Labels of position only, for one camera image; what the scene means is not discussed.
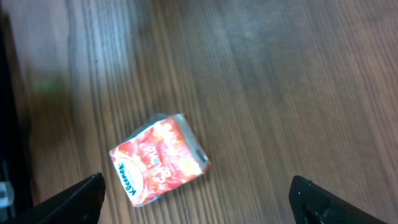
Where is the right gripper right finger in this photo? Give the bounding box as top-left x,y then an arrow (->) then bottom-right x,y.
289,175 -> 386,224

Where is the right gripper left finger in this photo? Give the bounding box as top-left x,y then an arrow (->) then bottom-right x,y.
6,172 -> 106,224

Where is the red small box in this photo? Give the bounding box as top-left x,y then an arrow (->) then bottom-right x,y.
109,114 -> 211,207

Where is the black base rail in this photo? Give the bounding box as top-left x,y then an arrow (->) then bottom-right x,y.
1,13 -> 32,223

